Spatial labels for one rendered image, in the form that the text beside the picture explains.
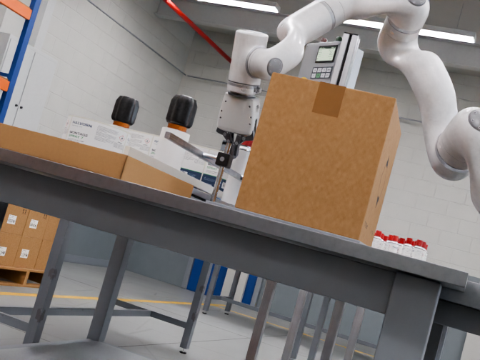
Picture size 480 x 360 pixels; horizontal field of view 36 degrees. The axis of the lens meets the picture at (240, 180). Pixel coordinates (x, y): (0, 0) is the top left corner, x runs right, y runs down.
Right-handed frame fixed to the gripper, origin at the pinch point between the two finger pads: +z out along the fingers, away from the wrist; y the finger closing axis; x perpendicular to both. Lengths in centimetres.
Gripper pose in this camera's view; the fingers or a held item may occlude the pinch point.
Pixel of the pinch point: (232, 151)
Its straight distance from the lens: 198.8
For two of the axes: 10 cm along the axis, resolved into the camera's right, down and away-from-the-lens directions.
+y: -9.2, -2.4, 3.1
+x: -3.6, 1.8, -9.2
